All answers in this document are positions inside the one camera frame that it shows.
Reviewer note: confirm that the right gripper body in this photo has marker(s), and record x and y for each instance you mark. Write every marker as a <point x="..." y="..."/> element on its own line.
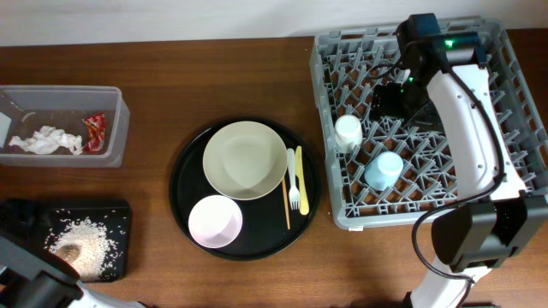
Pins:
<point x="386" y="101"/>

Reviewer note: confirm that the white cup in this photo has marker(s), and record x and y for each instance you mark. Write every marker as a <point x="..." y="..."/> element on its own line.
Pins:
<point x="348" y="133"/>

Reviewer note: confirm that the brown cookie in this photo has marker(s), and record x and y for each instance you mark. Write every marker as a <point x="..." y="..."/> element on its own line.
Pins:
<point x="69" y="253"/>

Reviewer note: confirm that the rice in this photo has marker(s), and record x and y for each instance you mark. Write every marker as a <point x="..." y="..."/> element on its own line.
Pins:
<point x="102" y="233"/>

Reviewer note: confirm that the blue cup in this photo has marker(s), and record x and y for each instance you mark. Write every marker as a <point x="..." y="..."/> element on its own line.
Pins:
<point x="383" y="171"/>

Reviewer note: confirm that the large white tissue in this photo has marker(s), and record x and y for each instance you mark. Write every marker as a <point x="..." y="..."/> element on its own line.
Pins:
<point x="47" y="140"/>

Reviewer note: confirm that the red candy wrapper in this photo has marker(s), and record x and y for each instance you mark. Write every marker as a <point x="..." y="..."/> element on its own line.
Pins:
<point x="96" y="128"/>

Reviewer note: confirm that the white plastic fork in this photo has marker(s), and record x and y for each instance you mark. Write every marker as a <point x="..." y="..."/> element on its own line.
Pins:
<point x="294" y="194"/>

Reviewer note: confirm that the beige plate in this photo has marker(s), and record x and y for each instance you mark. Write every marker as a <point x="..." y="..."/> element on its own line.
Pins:
<point x="245" y="160"/>

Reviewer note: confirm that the pink bowl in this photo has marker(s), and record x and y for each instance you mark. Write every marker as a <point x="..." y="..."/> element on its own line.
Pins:
<point x="215" y="221"/>

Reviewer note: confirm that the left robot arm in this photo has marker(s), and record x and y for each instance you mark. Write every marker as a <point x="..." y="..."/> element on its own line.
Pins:
<point x="33" y="277"/>

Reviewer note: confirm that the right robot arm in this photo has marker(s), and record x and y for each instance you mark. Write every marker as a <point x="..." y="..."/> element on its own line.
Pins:
<point x="494" y="216"/>

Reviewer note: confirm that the grey dishwasher rack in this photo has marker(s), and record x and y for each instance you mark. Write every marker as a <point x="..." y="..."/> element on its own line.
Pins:
<point x="347" y="64"/>

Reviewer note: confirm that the black rectangular tray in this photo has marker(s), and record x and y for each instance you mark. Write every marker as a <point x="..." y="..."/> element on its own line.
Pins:
<point x="38" y="241"/>

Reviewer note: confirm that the white label on bin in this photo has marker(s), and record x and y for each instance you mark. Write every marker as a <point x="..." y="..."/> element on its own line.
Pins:
<point x="5" y="122"/>

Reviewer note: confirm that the clear plastic bin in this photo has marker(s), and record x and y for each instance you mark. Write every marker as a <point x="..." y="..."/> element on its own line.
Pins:
<point x="29" y="108"/>

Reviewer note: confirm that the yellow plastic knife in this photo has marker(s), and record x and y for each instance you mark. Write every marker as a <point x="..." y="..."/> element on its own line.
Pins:
<point x="304" y="204"/>

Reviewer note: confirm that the wooden chopstick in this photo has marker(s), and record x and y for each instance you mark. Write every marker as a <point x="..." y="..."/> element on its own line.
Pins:
<point x="286" y="203"/>

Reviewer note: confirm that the round black serving tray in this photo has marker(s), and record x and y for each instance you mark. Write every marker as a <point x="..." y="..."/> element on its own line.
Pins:
<point x="266" y="230"/>

